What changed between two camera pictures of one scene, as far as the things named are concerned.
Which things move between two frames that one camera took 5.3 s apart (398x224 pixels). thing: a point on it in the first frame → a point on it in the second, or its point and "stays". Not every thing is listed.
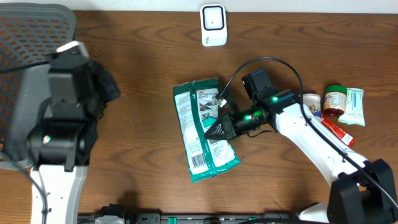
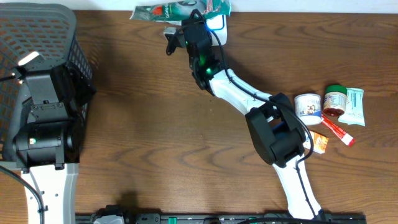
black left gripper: [107, 76] → [87, 88]
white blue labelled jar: [313, 102] stays
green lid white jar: [335, 99] stays
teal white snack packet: [354, 112] stays
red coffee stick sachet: [337, 130] stays
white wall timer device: [213, 18] stays
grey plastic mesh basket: [30, 32] stays
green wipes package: [197, 112] → [181, 10]
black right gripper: [229, 126] → [190, 23]
